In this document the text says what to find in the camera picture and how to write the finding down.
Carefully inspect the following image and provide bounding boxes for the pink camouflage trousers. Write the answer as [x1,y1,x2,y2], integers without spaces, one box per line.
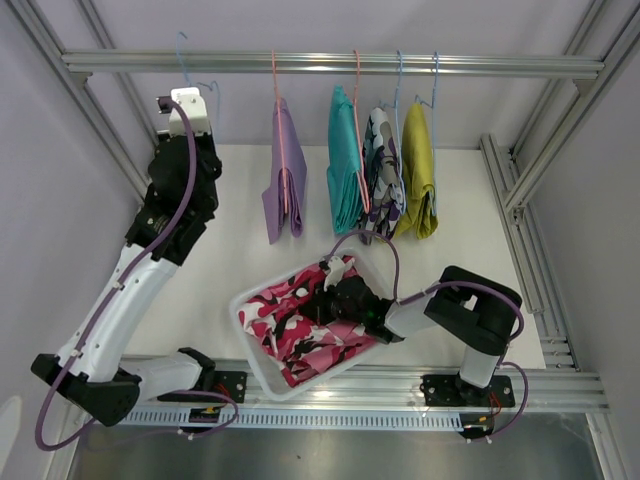
[236,262,377,388]

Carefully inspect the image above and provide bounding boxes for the right aluminium frame posts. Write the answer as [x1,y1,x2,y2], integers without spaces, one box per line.
[479,1,639,371]

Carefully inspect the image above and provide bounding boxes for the white plastic basket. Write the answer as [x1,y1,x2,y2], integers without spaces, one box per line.
[229,264,383,400]

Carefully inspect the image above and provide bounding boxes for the purple grey camouflage trousers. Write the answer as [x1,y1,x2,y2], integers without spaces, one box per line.
[358,107,405,240]

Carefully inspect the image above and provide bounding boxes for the lilac purple trousers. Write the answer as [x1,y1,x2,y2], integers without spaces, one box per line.
[262,98,307,244]

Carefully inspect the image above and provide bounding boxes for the aluminium frame posts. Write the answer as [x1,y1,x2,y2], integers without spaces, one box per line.
[1,1,158,201]
[479,1,639,371]

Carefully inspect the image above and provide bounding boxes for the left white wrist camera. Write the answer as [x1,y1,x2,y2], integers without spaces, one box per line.
[157,87,212,137]

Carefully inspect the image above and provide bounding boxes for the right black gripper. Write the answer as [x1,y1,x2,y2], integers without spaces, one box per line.
[299,278,367,327]

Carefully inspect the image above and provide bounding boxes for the pink hanger under teal trousers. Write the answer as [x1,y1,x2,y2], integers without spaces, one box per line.
[352,48,372,212]

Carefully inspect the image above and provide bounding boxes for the pink wire hanger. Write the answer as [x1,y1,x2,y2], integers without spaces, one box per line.
[271,50,290,215]

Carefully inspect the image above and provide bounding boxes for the blue hanger under olive trousers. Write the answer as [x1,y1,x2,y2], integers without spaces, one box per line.
[414,51,440,216]

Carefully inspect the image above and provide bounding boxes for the olive yellow trousers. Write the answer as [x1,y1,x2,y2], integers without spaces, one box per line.
[396,103,438,240]

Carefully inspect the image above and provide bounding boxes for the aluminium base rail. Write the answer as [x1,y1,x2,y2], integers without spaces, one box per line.
[119,357,611,414]

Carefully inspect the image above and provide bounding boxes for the teal trousers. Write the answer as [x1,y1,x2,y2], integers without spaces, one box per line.
[326,85,369,235]

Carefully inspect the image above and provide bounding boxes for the light blue wire hanger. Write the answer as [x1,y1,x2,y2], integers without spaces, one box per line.
[175,31,221,135]

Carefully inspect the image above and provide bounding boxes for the aluminium hanging rail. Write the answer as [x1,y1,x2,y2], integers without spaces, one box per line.
[61,49,605,80]

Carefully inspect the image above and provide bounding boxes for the white slotted cable duct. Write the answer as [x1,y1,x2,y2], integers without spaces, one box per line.
[121,406,463,432]

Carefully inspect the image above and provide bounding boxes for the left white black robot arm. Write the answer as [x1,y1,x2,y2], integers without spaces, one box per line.
[31,133,222,427]

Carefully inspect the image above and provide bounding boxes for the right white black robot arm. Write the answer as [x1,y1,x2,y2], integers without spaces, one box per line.
[301,266,524,407]

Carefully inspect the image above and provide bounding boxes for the left aluminium frame posts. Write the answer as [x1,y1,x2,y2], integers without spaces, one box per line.
[1,1,158,201]

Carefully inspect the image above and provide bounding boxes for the blue hanger under camouflage trousers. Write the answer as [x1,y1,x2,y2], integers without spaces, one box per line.
[380,50,406,213]

